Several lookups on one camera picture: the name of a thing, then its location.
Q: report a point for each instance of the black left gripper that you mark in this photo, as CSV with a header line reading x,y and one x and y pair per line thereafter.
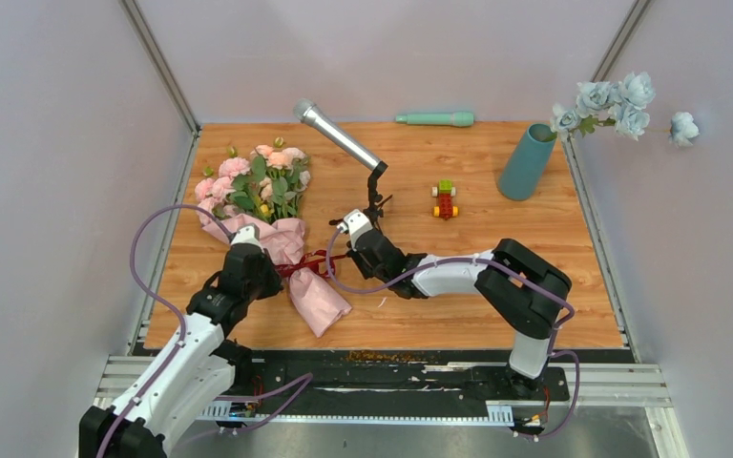
x,y
275,281

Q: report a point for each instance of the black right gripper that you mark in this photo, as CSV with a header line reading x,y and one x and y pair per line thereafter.
x,y
358,259

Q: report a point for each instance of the dark red printed ribbon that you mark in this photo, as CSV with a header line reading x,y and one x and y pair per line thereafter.
x,y
314,261

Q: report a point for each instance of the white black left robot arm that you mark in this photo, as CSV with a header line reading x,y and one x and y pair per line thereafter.
x,y
197,365

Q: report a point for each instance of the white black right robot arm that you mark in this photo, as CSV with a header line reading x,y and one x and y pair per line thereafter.
x,y
528,292

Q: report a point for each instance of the teal cylindrical vase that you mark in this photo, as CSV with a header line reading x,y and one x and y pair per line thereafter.
x,y
527,163

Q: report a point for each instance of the light blue artificial flowers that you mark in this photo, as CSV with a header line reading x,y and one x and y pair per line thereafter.
x,y
620,105

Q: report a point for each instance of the black microphone tripod stand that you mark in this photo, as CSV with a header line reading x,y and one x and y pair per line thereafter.
x,y
376,201

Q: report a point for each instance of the toy brick car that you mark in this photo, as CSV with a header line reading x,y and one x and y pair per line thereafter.
x,y
444,192

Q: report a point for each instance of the mint green toy microphone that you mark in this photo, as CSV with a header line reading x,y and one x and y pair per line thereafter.
x,y
460,119

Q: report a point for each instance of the silver microphone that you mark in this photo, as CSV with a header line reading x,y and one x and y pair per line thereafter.
x,y
311,115

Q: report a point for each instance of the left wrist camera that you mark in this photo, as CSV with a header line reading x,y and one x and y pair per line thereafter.
x,y
247,234

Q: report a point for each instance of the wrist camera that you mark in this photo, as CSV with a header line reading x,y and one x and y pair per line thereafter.
x,y
355,224
247,234

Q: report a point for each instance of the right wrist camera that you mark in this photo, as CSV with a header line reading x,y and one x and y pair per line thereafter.
x,y
355,224

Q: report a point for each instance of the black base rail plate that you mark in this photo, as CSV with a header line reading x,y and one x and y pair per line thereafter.
x,y
399,387

